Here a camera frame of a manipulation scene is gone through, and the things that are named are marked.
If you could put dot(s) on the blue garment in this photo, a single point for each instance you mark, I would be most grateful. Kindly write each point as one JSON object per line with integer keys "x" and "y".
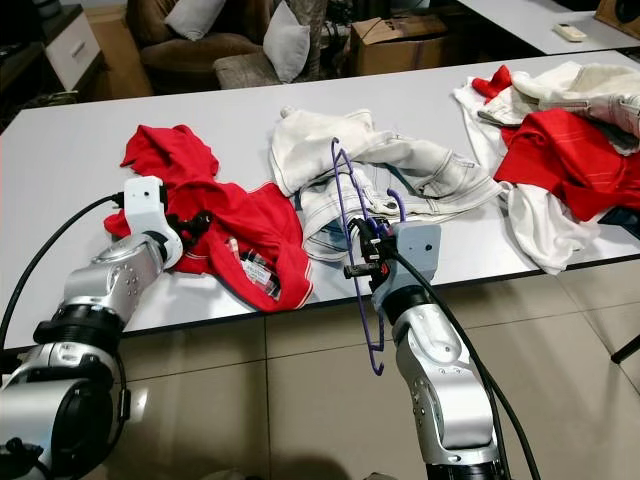
{"x": 622, "y": 220}

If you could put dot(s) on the brown armchair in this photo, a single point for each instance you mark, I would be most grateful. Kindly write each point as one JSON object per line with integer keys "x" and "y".
{"x": 170, "y": 60}

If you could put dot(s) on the cream crumpled garment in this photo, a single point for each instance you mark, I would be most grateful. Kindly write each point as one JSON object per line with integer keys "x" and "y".
{"x": 310, "y": 145}

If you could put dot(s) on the grey white pillow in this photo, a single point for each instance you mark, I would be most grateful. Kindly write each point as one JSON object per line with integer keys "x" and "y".
{"x": 287, "y": 45}

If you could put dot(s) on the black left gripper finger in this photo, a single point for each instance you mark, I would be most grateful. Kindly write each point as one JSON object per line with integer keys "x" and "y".
{"x": 198, "y": 216}
{"x": 200, "y": 233}

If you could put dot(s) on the wooden speaker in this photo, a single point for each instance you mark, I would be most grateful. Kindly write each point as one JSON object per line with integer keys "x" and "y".
{"x": 620, "y": 10}

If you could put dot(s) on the brown cardboard box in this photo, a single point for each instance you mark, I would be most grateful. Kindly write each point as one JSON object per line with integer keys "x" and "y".
{"x": 400, "y": 52}

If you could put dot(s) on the white denim shorts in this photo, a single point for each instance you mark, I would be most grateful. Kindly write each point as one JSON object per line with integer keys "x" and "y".
{"x": 445, "y": 175}

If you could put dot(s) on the white remote control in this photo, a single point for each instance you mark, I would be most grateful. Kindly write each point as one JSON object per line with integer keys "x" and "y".
{"x": 570, "y": 32}

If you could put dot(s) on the white drawer cabinet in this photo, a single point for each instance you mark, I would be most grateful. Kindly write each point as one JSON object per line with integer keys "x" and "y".
{"x": 72, "y": 50}

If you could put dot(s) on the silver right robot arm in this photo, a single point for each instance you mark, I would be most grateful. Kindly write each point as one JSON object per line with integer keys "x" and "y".
{"x": 445, "y": 390}

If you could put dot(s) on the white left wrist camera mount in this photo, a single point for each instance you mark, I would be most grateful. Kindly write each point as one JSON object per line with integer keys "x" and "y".
{"x": 145, "y": 198}

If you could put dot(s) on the purple plastic hanger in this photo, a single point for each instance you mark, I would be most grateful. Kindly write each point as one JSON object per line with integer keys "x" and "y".
{"x": 335, "y": 160}

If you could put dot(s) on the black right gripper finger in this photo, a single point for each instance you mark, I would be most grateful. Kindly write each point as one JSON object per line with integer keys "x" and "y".
{"x": 364, "y": 234}
{"x": 356, "y": 270}

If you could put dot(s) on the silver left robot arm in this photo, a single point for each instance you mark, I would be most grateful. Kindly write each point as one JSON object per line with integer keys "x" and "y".
{"x": 100, "y": 290}

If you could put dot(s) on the light denim garment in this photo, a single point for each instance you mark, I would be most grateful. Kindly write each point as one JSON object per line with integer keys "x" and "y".
{"x": 590, "y": 85}

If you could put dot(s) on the red shirt with white stripes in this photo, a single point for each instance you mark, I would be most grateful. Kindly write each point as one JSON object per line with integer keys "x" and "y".
{"x": 250, "y": 225}

